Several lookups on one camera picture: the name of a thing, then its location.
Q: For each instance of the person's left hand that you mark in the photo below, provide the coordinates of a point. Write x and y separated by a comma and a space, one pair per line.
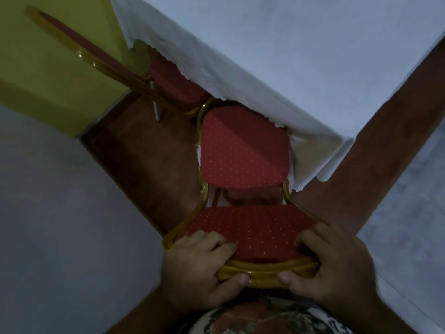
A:
189, 271

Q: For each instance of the person's right hand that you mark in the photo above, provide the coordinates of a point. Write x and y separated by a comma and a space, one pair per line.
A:
342, 271

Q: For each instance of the person's left thumb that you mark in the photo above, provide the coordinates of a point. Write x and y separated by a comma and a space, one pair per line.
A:
234, 281

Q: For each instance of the person's right thumb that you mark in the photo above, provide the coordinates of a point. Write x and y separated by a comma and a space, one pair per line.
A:
290, 278

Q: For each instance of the red dotted gold-frame chair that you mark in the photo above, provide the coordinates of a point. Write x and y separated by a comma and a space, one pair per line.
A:
243, 149
173, 83

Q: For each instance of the person's right forearm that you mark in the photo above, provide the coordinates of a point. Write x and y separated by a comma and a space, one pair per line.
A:
373, 316

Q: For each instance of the person's left forearm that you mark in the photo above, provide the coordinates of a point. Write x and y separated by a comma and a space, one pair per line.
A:
153, 314

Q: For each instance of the person's floral patterned shirt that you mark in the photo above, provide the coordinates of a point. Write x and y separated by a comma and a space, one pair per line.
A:
267, 318

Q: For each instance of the plain white tablecloth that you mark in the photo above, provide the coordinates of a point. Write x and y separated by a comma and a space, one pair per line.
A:
69, 222
413, 219

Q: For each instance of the white scalloped tablecloth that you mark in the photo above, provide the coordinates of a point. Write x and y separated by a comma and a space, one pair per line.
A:
295, 55

